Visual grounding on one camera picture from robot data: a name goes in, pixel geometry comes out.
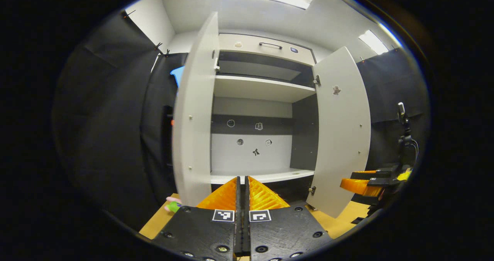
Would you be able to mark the beige cabinet drawer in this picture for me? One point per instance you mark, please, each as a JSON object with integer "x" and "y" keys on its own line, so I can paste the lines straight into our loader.
{"x": 251, "y": 49}

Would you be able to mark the beige double-door shoe cabinet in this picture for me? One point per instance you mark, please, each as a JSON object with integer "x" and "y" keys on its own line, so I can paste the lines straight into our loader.
{"x": 278, "y": 156}

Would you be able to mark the pink and green toy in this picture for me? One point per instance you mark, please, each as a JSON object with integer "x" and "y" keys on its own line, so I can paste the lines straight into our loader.
{"x": 173, "y": 207}

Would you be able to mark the beige cabinet door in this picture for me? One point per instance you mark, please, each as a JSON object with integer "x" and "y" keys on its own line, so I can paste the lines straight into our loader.
{"x": 343, "y": 137}
{"x": 195, "y": 118}

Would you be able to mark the metal door hinge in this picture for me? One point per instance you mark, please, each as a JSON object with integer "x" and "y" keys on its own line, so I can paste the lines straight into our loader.
{"x": 216, "y": 62}
{"x": 312, "y": 190}
{"x": 317, "y": 80}

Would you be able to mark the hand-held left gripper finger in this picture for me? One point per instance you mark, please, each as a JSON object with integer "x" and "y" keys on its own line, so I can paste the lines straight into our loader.
{"x": 238, "y": 230}
{"x": 247, "y": 230}

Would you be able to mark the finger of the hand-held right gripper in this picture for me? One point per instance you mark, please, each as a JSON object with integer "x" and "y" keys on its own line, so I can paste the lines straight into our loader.
{"x": 378, "y": 174}
{"x": 361, "y": 187}

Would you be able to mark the black backdrop cloth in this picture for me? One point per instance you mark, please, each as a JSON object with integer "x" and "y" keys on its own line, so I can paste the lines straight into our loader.
{"x": 108, "y": 118}
{"x": 386, "y": 87}

